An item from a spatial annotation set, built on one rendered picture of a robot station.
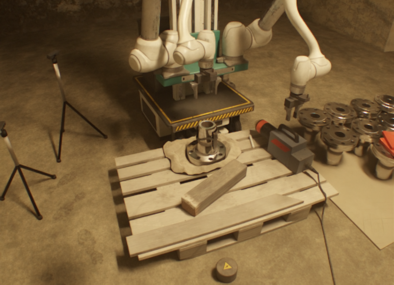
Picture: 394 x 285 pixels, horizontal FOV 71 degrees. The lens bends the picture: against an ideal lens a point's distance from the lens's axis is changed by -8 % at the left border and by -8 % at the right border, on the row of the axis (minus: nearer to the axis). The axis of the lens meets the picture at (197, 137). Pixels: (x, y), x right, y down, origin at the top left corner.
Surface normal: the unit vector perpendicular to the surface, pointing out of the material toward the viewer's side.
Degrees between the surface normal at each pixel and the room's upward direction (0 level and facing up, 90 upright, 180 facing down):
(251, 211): 0
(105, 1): 90
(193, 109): 0
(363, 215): 0
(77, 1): 90
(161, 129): 90
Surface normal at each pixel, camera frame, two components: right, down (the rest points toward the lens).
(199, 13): 0.44, 0.51
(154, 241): 0.00, -0.82
